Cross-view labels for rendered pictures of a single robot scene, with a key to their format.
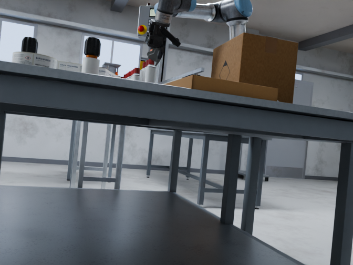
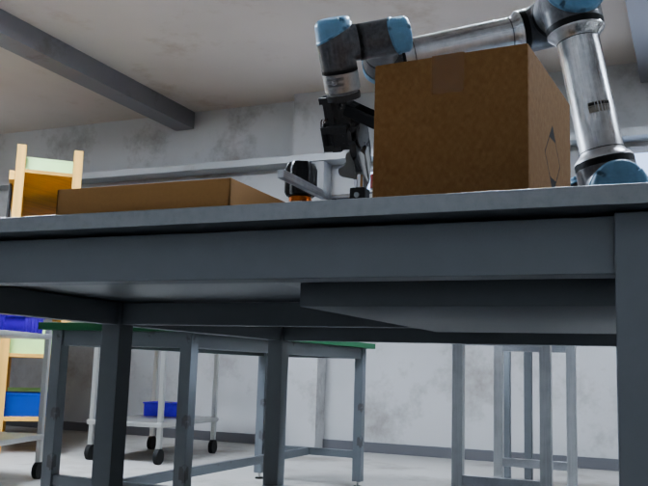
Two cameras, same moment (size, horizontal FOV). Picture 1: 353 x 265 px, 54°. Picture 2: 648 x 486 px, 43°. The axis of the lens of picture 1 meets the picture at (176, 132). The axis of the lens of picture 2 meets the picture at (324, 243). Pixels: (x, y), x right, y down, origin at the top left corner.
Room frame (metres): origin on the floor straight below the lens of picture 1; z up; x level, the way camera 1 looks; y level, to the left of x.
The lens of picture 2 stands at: (0.34, -1.02, 0.65)
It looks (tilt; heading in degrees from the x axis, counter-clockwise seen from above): 9 degrees up; 44
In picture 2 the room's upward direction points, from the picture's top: 2 degrees clockwise
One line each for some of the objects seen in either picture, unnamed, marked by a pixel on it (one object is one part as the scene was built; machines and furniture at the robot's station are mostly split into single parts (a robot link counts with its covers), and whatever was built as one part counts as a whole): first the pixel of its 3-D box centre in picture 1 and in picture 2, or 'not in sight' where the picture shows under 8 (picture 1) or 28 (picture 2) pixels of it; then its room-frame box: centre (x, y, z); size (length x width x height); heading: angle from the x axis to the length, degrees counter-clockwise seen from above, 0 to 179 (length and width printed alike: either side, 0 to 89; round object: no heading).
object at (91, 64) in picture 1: (90, 66); (299, 218); (1.83, 0.48, 1.03); 0.09 x 0.09 x 0.30
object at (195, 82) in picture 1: (211, 93); (202, 220); (1.06, -0.10, 0.85); 0.30 x 0.26 x 0.04; 20
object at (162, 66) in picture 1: (162, 58); not in sight; (2.09, 0.13, 1.16); 0.04 x 0.04 x 0.67; 20
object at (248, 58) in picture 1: (249, 77); (477, 164); (1.47, -0.29, 0.99); 0.30 x 0.24 x 0.27; 16
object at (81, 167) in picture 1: (97, 152); (515, 419); (3.32, 0.73, 0.47); 1.17 x 0.36 x 0.95; 20
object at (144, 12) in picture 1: (153, 23); not in sight; (2.13, 0.20, 1.38); 0.17 x 0.10 x 0.19; 75
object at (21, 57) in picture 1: (33, 71); not in sight; (1.69, 0.72, 0.95); 0.20 x 0.20 x 0.14
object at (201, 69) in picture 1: (158, 84); (389, 229); (1.74, 0.11, 0.95); 1.07 x 0.01 x 0.01; 20
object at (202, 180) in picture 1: (195, 161); not in sight; (4.61, -0.28, 0.39); 2.20 x 0.80 x 0.78; 19
